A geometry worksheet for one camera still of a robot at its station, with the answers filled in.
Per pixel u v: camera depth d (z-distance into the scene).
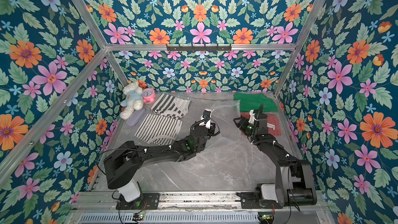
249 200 0.73
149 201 0.74
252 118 0.80
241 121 0.79
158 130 0.99
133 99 1.06
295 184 0.42
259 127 0.68
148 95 1.15
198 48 0.93
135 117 1.03
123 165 0.45
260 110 0.73
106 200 0.75
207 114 0.66
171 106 1.11
